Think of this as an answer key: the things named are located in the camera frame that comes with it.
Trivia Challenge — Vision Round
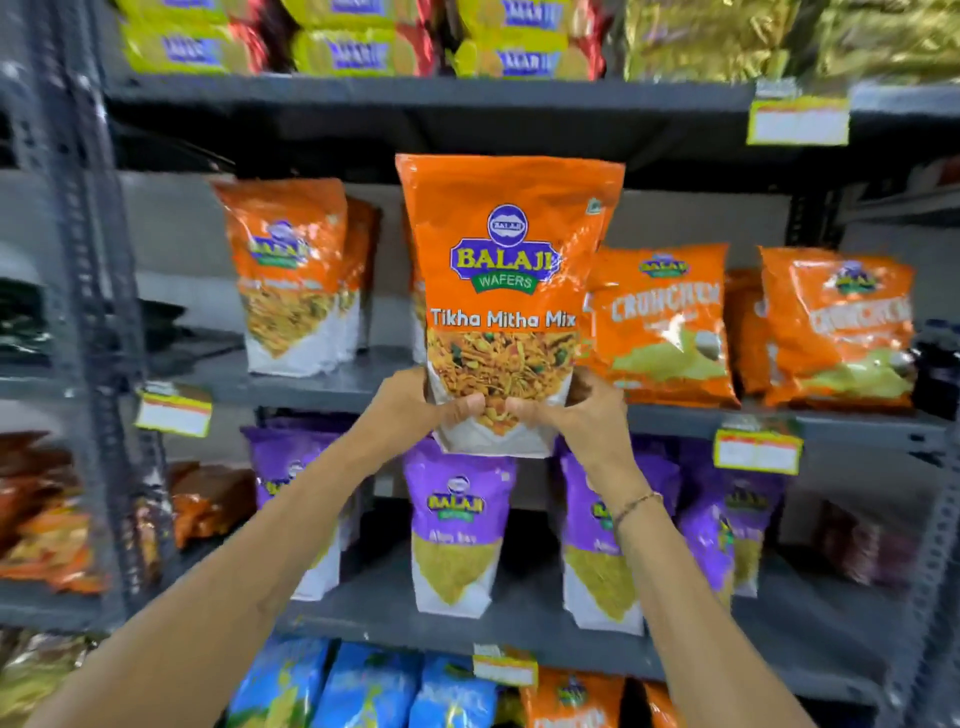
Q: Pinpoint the dark blue packet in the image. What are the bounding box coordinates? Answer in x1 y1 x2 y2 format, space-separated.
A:
910 321 960 423

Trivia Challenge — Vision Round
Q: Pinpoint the thin thread bracelet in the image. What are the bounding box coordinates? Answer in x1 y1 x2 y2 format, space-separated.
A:
611 491 666 528

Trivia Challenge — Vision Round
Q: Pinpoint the person's right hand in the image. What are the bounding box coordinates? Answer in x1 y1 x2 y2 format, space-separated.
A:
505 367 652 490

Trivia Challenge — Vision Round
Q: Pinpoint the yellow-edged price label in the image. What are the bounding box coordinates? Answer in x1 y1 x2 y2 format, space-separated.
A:
471 645 540 688
713 426 804 477
134 381 214 439
746 95 852 148

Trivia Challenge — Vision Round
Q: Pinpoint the person's left forearm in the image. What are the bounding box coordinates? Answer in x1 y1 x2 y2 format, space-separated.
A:
22 429 410 728

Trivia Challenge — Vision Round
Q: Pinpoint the pile of orange-brown packets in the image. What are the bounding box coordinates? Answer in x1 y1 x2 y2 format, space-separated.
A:
0 430 258 597

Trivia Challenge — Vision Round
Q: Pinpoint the pile of dark packets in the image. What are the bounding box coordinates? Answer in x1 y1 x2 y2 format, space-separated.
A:
0 276 190 364

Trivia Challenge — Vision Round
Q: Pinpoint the gold foil packet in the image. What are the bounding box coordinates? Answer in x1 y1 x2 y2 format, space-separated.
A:
811 0 960 85
624 0 799 84

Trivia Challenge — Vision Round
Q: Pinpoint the dark red packet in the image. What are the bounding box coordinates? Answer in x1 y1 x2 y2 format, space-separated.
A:
816 501 925 588

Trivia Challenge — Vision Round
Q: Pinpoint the grey metal shelf rack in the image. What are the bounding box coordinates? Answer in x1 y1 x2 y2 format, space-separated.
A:
0 0 960 728

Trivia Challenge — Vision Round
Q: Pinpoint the person's left hand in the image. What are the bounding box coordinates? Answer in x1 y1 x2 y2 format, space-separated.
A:
351 366 488 472

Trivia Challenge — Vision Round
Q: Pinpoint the blue snack packet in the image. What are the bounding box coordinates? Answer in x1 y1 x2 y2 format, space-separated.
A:
310 641 423 728
408 652 501 728
225 637 333 728

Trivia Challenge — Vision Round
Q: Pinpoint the stack of yellow biscuit packets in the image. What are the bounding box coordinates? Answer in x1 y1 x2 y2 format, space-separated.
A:
112 0 610 82

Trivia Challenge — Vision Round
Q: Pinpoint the orange corn puff packet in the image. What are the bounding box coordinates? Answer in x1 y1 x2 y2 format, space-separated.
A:
759 246 918 411
583 243 741 411
723 267 775 399

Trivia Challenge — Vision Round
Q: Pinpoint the large orange mix snack packet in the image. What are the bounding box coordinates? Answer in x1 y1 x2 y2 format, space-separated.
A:
395 153 627 459

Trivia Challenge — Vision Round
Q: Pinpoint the purple snack packet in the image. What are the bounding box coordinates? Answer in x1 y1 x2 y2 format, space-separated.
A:
718 463 790 600
402 437 519 621
240 426 363 603
558 441 681 638
673 442 738 610

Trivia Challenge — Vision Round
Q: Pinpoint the person's right forearm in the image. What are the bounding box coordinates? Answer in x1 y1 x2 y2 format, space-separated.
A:
592 463 820 728

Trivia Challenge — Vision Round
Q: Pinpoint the gold patterned packet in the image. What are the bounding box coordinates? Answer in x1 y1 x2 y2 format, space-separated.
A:
0 632 100 728

